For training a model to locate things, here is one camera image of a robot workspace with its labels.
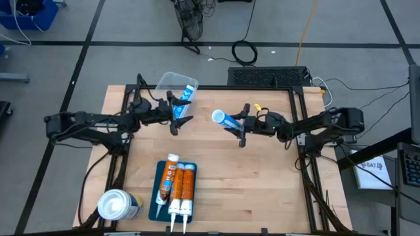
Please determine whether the teal rectangular tray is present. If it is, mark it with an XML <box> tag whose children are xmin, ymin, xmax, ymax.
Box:
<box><xmin>148</xmin><ymin>159</ymin><xmax>198</xmax><ymax>224</ymax></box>

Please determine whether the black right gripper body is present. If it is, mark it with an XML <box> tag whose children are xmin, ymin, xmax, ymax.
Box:
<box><xmin>240</xmin><ymin>103</ymin><xmax>287</xmax><ymax>149</ymax></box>

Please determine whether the black keyboard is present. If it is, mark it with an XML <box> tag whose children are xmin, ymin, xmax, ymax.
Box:
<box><xmin>400</xmin><ymin>149</ymin><xmax>420</xmax><ymax>188</ymax></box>

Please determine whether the blue plastic bin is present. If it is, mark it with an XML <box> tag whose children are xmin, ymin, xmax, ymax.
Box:
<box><xmin>0</xmin><ymin>0</ymin><xmax>59</xmax><ymax>31</ymax></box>

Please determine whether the black desk beam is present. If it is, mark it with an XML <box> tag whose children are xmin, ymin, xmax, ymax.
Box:
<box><xmin>337</xmin><ymin>127</ymin><xmax>413</xmax><ymax>171</ymax></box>

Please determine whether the white cable loop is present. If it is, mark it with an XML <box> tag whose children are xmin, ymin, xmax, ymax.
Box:
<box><xmin>311</xmin><ymin>77</ymin><xmax>334</xmax><ymax>108</ymax></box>

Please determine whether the grey monitor edge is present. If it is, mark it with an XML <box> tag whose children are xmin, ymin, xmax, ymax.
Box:
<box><xmin>408</xmin><ymin>64</ymin><xmax>420</xmax><ymax>145</ymax></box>

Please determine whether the thin white floor cable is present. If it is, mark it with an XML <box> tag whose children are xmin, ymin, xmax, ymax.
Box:
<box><xmin>0</xmin><ymin>0</ymin><xmax>33</xmax><ymax>47</ymax></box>

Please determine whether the black floor fan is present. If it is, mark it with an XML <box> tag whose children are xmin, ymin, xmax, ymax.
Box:
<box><xmin>173</xmin><ymin>0</ymin><xmax>204</xmax><ymax>55</ymax></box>

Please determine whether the white paper sign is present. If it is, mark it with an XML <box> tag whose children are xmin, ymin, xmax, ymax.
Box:
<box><xmin>352</xmin><ymin>153</ymin><xmax>393</xmax><ymax>190</ymax></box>

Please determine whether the yellow floor cable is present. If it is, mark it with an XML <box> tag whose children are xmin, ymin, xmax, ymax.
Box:
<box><xmin>295</xmin><ymin>0</ymin><xmax>319</xmax><ymax>66</ymax></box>

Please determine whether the black aluminium table frame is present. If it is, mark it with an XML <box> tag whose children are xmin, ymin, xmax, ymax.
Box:
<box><xmin>78</xmin><ymin>73</ymin><xmax>354</xmax><ymax>236</ymax></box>

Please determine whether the black perforated computer case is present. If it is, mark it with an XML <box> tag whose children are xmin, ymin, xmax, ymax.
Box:
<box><xmin>227</xmin><ymin>66</ymin><xmax>311</xmax><ymax>89</ymax></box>

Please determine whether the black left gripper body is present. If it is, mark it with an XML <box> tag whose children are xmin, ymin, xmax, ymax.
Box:
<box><xmin>138</xmin><ymin>90</ymin><xmax>180</xmax><ymax>136</ymax></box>

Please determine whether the coiled black cable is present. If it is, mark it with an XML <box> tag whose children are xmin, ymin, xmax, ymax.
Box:
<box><xmin>231</xmin><ymin>39</ymin><xmax>259</xmax><ymax>66</ymax></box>

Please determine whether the clear plastic container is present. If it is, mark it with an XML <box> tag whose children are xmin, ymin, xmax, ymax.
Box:
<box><xmin>154</xmin><ymin>71</ymin><xmax>200</xmax><ymax>119</ymax></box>

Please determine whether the orange sealant tube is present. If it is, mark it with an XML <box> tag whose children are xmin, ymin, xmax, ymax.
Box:
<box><xmin>167</xmin><ymin>163</ymin><xmax>185</xmax><ymax>233</ymax></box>
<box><xmin>179</xmin><ymin>163</ymin><xmax>196</xmax><ymax>235</ymax></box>
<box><xmin>154</xmin><ymin>153</ymin><xmax>180</xmax><ymax>219</ymax></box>

